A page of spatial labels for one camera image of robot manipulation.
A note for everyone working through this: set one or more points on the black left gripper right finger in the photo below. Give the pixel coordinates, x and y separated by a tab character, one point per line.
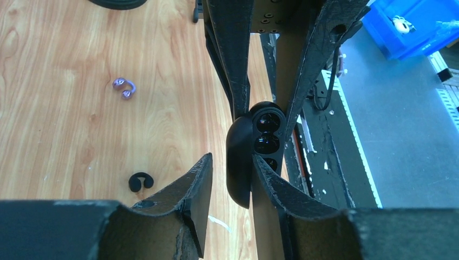
291	225

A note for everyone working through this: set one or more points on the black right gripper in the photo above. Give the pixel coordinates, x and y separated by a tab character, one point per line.
313	31

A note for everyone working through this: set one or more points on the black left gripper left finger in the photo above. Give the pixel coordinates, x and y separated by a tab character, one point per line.
170	224

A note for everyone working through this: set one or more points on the black clip earbud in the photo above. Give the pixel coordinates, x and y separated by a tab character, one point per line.
140	180

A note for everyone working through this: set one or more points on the black earbud charging case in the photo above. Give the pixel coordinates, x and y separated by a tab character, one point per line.
262	131

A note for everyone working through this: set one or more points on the blue plastic bin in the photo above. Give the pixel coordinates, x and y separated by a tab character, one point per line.
403	29

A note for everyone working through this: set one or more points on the purple clip earbud right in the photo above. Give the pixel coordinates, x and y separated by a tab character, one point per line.
127	87

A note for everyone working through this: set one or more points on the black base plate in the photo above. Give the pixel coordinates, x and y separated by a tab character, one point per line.
325	158

